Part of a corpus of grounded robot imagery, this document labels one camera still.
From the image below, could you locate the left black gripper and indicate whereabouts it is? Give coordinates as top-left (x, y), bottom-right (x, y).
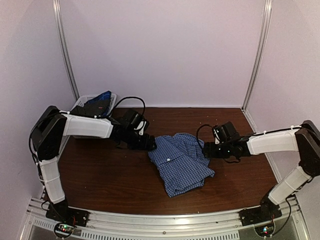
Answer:
top-left (123, 128), bottom-right (157, 152)

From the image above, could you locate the dark blue plaid shirt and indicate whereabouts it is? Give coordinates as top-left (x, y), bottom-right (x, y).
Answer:
top-left (86, 90), bottom-right (112, 104)

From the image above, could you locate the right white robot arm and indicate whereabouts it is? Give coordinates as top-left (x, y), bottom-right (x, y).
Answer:
top-left (201, 120), bottom-right (320, 221)

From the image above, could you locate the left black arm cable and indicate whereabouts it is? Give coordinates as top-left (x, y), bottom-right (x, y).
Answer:
top-left (111, 96), bottom-right (146, 123)

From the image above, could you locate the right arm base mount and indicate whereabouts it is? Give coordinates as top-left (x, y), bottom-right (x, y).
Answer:
top-left (238, 206), bottom-right (282, 238)

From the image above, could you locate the white plastic laundry basket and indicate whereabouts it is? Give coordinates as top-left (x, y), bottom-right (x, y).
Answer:
top-left (69, 92), bottom-right (118, 140)

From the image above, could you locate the blue plaid long sleeve shirt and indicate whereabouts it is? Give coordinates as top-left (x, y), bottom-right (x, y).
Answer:
top-left (148, 133), bottom-right (215, 198)

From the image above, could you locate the black shirt in basket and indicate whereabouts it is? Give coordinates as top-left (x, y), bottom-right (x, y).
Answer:
top-left (70, 99), bottom-right (111, 118)

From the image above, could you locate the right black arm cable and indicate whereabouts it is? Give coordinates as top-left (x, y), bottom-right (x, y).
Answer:
top-left (196, 124), bottom-right (301, 165)

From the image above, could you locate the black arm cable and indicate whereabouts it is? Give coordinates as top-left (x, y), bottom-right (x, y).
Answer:
top-left (196, 124), bottom-right (301, 165)
top-left (111, 96), bottom-right (146, 123)

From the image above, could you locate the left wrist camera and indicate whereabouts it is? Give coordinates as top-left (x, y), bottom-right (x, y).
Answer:
top-left (134, 119), bottom-right (150, 136)

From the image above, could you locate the aluminium front rail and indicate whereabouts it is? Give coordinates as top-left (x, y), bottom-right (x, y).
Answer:
top-left (24, 196), bottom-right (303, 240)

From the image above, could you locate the aluminium frame post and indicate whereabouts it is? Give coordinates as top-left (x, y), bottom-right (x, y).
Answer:
top-left (52, 0), bottom-right (80, 100)
top-left (241, 0), bottom-right (273, 112)

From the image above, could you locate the right aluminium frame post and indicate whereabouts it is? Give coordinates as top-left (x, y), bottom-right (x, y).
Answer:
top-left (241, 0), bottom-right (273, 112)

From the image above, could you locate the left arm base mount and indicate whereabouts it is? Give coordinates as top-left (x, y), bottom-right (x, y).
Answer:
top-left (41, 199), bottom-right (89, 240)

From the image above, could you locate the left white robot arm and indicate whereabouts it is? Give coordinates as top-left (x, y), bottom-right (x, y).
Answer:
top-left (28, 105), bottom-right (157, 222)

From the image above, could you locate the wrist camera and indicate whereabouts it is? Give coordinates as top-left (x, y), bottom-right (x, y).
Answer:
top-left (134, 119), bottom-right (150, 136)
top-left (212, 126), bottom-right (220, 145)

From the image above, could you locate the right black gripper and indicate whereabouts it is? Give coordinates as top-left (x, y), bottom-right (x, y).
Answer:
top-left (203, 141), bottom-right (233, 159)

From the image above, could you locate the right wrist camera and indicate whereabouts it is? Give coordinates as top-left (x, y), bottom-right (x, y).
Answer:
top-left (212, 126), bottom-right (220, 145)

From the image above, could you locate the left aluminium frame post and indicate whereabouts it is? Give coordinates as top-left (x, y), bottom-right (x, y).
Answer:
top-left (52, 0), bottom-right (80, 100)

